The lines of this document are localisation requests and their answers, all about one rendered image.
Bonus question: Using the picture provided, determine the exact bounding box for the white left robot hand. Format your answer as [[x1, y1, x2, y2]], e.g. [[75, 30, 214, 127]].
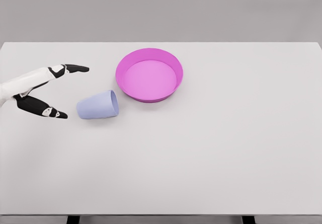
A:
[[0, 63, 90, 120]]

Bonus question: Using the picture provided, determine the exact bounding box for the lavender plastic cup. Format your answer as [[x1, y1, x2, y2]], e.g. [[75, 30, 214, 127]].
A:
[[76, 90, 120, 120]]

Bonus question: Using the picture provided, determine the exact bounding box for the pink round plate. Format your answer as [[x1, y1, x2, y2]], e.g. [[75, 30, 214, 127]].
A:
[[115, 48, 184, 104]]

